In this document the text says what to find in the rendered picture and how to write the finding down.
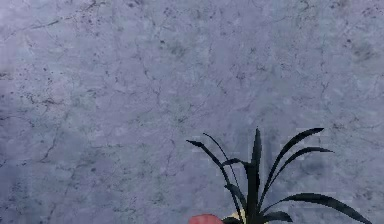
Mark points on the red round object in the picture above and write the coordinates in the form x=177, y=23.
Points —
x=205, y=219

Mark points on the dark green house plant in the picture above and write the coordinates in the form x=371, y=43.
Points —
x=253, y=186

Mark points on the pale yellow object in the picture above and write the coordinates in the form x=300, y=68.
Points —
x=238, y=216

